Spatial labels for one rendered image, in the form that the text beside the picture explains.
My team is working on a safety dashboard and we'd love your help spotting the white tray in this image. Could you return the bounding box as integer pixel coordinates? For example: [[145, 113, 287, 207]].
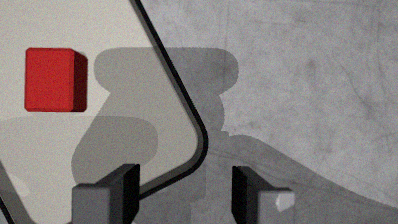
[[0, 0, 208, 224]]

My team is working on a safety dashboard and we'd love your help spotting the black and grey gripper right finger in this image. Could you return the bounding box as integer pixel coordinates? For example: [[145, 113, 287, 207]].
[[231, 166, 296, 224]]

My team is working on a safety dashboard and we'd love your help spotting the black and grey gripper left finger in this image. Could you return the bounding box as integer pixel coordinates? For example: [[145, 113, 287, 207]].
[[71, 163, 140, 224]]

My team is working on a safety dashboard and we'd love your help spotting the red block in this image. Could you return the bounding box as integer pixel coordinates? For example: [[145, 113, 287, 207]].
[[24, 47, 88, 112]]

